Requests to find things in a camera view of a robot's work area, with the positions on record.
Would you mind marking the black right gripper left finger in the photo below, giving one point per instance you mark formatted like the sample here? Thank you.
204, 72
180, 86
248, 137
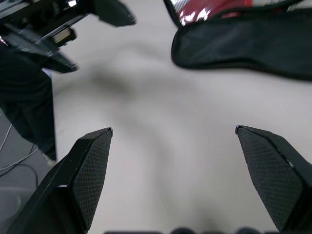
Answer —
61, 195

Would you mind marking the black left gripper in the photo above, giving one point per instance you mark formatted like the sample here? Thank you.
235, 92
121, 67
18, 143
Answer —
44, 14

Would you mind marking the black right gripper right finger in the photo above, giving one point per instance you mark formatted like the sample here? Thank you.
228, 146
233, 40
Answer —
280, 180

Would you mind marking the black red paddle case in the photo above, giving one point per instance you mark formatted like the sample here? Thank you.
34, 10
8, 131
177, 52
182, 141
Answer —
239, 46

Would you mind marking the person in black trousers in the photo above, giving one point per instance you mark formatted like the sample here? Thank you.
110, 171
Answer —
24, 97

